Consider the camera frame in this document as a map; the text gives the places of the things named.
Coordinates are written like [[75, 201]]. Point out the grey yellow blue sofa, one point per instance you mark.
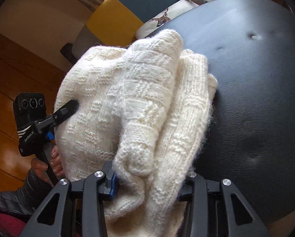
[[115, 22]]

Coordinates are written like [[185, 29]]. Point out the white knitted sweater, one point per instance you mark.
[[145, 108]]

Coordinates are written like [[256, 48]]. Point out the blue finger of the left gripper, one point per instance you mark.
[[50, 136]]

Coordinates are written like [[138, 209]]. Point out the black puffer jacket sleeve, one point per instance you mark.
[[25, 200]]

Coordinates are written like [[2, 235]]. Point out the black sofa leg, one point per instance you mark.
[[66, 51]]

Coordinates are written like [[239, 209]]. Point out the white deer print pillow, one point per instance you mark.
[[165, 16]]

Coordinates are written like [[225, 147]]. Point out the black leather ottoman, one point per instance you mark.
[[250, 47]]

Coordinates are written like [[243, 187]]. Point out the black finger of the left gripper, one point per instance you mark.
[[65, 112]]

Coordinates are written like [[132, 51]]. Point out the person's left hand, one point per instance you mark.
[[40, 167]]

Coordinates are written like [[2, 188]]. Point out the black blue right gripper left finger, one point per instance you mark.
[[56, 215]]

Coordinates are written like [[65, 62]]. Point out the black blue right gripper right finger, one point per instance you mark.
[[217, 209]]

